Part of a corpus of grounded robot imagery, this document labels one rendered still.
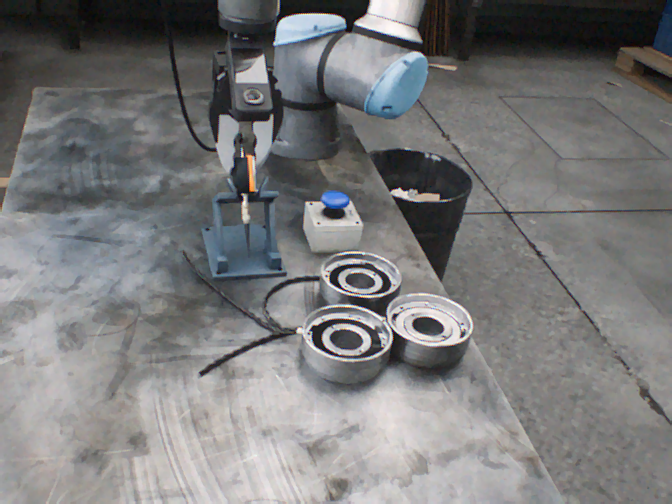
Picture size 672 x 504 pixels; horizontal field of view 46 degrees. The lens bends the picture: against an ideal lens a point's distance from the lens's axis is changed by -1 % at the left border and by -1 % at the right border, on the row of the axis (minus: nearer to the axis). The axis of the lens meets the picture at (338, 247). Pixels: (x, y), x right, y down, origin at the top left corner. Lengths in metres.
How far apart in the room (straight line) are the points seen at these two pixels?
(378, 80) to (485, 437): 0.61
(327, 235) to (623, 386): 1.42
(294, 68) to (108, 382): 0.66
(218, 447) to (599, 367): 1.72
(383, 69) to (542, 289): 1.54
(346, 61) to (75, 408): 0.70
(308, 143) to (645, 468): 1.23
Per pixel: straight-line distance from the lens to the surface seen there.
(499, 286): 2.63
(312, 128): 1.38
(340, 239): 1.12
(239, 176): 1.05
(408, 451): 0.85
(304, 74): 1.34
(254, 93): 0.95
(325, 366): 0.89
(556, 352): 2.41
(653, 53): 5.15
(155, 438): 0.84
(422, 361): 0.93
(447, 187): 2.38
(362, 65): 1.27
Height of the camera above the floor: 1.40
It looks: 32 degrees down
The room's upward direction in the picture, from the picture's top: 7 degrees clockwise
